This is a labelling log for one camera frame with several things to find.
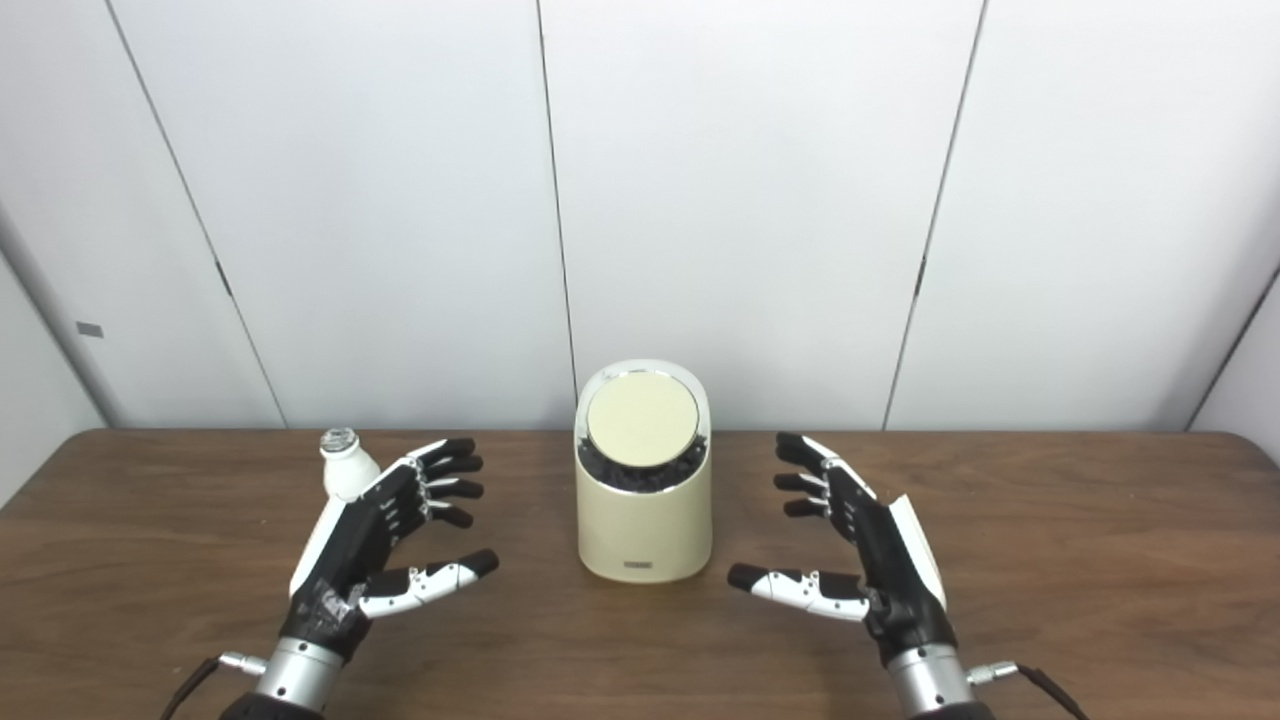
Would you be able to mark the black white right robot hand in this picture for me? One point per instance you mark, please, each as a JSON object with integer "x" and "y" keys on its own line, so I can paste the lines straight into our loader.
{"x": 895, "y": 580}

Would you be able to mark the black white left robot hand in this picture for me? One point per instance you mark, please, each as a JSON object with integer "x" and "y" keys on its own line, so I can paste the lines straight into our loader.
{"x": 350, "y": 540}

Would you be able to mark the small white plastic bottle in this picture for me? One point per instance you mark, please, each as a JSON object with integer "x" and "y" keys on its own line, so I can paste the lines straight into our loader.
{"x": 345, "y": 470}

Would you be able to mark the cream-colored lidded bin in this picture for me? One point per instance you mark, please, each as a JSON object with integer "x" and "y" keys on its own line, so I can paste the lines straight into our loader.
{"x": 645, "y": 530}

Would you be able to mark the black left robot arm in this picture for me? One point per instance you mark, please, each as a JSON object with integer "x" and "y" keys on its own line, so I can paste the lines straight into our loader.
{"x": 295, "y": 680}

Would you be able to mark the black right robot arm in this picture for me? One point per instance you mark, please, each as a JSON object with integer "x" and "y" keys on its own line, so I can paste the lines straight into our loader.
{"x": 930, "y": 685}

